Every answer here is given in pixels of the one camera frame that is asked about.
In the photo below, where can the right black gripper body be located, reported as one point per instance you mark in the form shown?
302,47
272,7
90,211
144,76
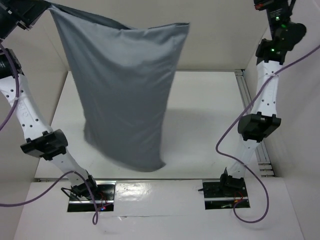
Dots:
279,13

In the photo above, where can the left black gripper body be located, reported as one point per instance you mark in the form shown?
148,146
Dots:
8,21

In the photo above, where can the grey pillowcase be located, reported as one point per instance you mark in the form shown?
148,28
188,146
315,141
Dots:
123,76

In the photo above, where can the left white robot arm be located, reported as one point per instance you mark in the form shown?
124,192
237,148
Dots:
41,141

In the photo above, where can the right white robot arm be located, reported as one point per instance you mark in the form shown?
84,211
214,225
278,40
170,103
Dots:
260,119

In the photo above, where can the aluminium frame rail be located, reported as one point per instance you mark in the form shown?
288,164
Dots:
260,158

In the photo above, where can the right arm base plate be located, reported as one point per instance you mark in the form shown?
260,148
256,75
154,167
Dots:
217,198

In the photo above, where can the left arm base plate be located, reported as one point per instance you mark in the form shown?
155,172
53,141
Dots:
104,198

